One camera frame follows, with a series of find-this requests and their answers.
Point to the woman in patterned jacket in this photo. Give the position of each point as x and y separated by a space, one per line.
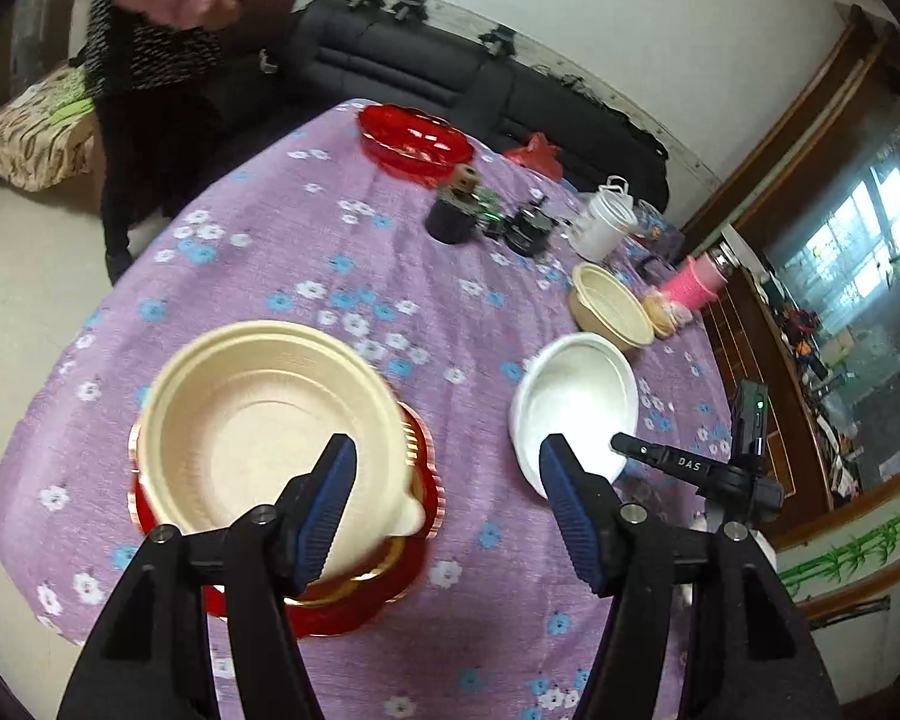
147 64

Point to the white plastic jar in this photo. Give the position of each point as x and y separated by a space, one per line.
606 219

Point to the large red plate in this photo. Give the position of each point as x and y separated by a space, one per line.
354 604

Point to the wooden side cabinet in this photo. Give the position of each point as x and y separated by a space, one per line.
749 343

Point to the white plastic bowl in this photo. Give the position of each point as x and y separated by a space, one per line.
580 386

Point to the pink sleeved bottle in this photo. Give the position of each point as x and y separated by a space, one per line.
700 280

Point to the black round device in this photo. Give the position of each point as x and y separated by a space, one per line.
528 230

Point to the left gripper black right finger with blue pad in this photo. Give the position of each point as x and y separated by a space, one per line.
750 654

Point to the black leather sofa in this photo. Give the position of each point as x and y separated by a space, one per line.
336 52

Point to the red plate gold rim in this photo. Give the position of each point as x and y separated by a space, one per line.
201 464

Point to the large beige plastic bowl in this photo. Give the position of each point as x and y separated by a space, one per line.
278 358

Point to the red glass dish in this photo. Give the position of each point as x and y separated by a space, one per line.
412 145

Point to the small bag of snack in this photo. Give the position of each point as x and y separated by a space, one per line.
665 316

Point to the small beige plastic bowl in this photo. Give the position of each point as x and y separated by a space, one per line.
601 304

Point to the purple floral tablecloth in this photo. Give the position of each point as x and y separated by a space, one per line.
312 232

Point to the black cylinder with wooden knob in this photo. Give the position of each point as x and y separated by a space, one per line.
452 217

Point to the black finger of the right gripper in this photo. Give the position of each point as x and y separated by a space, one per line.
739 486

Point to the red plastic bag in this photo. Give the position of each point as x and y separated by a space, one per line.
539 155

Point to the patterned bed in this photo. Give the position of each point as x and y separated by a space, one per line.
47 132

